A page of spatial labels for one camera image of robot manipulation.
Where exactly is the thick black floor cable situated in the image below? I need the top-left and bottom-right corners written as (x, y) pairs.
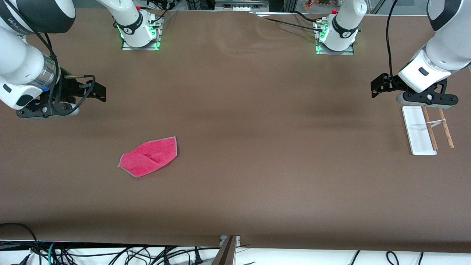
top-left (0, 223), bottom-right (42, 265)

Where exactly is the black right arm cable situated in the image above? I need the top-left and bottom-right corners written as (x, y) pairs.
top-left (2, 0), bottom-right (97, 116)

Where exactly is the brown table cover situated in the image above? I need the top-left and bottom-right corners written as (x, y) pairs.
top-left (0, 7), bottom-right (471, 254)

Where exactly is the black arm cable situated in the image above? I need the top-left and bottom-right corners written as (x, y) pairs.
top-left (2, 0), bottom-right (97, 116)
top-left (386, 0), bottom-right (405, 89)

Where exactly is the wooden post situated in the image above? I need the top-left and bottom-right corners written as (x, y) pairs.
top-left (213, 236), bottom-right (237, 265)

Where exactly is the white rack with wooden rods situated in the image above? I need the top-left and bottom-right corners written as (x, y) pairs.
top-left (402, 106), bottom-right (455, 156)

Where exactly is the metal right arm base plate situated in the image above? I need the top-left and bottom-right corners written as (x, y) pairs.
top-left (121, 17), bottom-right (161, 51)

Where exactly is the orange red clutter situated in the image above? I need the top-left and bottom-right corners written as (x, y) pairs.
top-left (304, 0), bottom-right (342, 10)

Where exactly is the thin black cable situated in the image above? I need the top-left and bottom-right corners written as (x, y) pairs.
top-left (254, 14), bottom-right (324, 32)
top-left (293, 10), bottom-right (326, 22)

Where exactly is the pink towel with grey edge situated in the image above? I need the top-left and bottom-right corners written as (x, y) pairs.
top-left (118, 136), bottom-right (178, 178)

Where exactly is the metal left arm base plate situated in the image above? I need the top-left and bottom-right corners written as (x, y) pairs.
top-left (316, 20), bottom-right (354, 56)

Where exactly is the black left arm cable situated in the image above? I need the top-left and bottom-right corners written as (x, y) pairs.
top-left (386, 0), bottom-right (405, 89)

